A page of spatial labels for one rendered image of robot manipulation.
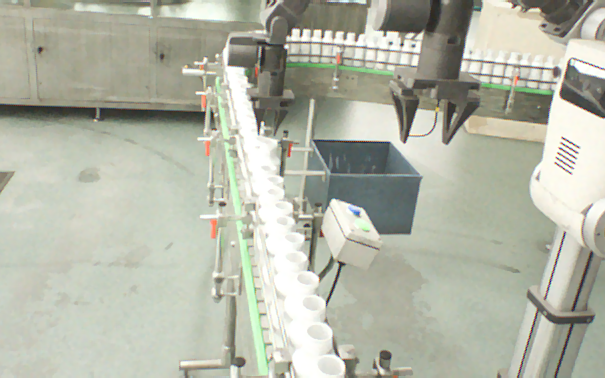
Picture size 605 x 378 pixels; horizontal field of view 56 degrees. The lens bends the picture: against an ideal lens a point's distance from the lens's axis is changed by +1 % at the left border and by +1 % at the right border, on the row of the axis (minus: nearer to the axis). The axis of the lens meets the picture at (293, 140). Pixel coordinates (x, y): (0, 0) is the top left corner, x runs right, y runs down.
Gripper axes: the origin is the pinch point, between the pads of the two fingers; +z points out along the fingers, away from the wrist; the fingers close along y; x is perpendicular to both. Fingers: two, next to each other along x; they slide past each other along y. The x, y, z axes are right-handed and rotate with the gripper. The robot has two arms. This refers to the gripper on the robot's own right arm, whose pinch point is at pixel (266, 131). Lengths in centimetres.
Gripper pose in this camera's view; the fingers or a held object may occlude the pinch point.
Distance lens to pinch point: 125.1
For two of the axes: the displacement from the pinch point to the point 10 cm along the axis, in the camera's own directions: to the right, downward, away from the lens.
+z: -1.1, 9.3, 3.5
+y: -9.8, -0.4, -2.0
